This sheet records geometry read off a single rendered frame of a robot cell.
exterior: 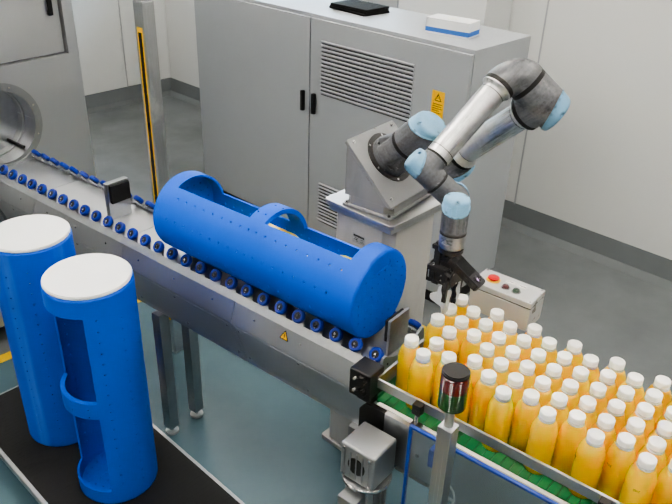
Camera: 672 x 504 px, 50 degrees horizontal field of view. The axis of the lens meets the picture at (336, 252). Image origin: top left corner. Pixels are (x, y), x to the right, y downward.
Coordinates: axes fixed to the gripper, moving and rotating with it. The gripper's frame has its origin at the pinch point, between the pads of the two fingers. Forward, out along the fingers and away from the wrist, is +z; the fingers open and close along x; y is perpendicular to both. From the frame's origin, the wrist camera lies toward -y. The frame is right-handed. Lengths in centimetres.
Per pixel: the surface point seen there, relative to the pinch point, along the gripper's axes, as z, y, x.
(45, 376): 57, 130, 61
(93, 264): 4, 104, 50
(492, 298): 0.8, -6.5, -14.3
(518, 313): 2.3, -15.4, -14.3
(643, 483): 4, -66, 27
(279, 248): -11, 49, 21
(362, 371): 7.2, 7.0, 32.9
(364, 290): -7.2, 18.2, 18.3
